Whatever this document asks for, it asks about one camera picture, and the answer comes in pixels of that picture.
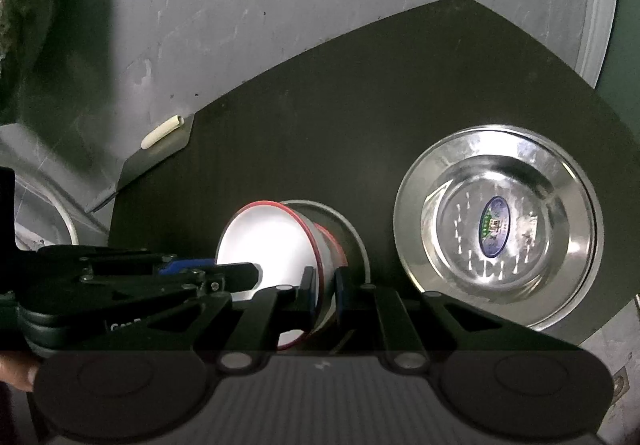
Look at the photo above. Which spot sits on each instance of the steel plate with sticker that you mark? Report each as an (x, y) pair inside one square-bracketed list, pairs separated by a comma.
[(540, 165)]

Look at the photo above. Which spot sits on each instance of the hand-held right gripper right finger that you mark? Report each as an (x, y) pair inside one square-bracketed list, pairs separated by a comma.
[(341, 295)]

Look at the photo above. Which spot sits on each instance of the small steel bowl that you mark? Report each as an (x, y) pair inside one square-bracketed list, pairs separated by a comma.
[(357, 245)]

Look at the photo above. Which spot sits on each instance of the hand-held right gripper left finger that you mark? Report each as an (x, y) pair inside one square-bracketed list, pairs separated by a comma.
[(307, 297)]

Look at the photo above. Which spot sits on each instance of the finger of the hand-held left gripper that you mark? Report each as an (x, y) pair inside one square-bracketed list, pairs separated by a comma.
[(235, 277), (182, 266)]

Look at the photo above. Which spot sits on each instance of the person's left hand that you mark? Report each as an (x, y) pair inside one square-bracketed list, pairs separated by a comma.
[(17, 372)]

